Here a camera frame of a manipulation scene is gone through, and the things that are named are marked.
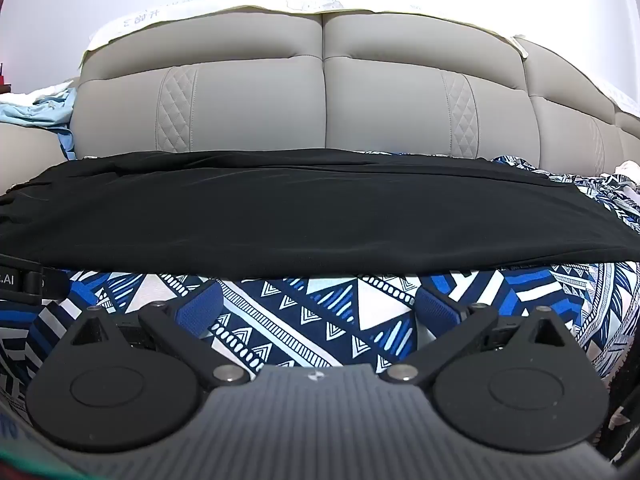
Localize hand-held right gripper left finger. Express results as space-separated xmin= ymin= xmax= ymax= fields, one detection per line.
xmin=70 ymin=281 xmax=252 ymax=389

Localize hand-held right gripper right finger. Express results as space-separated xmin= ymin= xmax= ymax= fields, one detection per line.
xmin=379 ymin=284 xmax=571 ymax=389

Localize black pants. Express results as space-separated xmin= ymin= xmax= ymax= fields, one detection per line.
xmin=0 ymin=149 xmax=640 ymax=282

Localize blue white patterned blanket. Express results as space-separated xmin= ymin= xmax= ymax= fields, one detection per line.
xmin=0 ymin=150 xmax=640 ymax=413

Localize light blue garment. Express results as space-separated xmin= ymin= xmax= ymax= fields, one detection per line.
xmin=0 ymin=87 xmax=78 ymax=161

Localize white garment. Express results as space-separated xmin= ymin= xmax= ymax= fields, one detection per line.
xmin=22 ymin=80 xmax=76 ymax=106

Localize grey leather sofa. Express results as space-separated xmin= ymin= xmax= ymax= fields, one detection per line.
xmin=0 ymin=7 xmax=640 ymax=181

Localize white patterned cloth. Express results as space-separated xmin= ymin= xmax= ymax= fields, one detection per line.
xmin=614 ymin=160 xmax=640 ymax=194

